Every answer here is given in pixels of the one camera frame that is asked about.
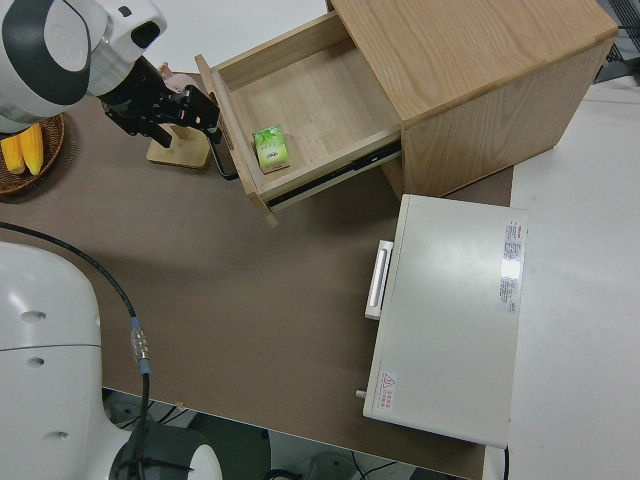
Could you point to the pink mug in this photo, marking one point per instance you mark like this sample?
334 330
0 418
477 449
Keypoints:
178 80

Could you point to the yellow corn cob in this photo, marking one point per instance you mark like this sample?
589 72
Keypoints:
11 155
32 150

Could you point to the brown table mat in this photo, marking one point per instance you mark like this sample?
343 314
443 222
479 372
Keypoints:
250 300

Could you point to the light wooden cabinet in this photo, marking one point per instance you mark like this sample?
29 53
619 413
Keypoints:
475 60

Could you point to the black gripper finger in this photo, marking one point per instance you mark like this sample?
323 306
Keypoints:
215 136

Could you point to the wooden drawer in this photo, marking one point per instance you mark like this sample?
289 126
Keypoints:
310 100

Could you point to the wooden mug tree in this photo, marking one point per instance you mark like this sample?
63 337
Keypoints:
185 152

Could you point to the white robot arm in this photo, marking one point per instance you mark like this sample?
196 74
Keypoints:
60 50

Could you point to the brown wicker basket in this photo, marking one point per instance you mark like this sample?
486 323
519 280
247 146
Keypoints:
50 155

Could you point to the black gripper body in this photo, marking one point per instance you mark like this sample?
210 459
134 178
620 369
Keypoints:
195 107

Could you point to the white toaster oven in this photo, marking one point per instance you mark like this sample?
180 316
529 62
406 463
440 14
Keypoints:
450 325

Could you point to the small green carton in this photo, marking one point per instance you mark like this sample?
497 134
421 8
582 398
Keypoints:
270 150

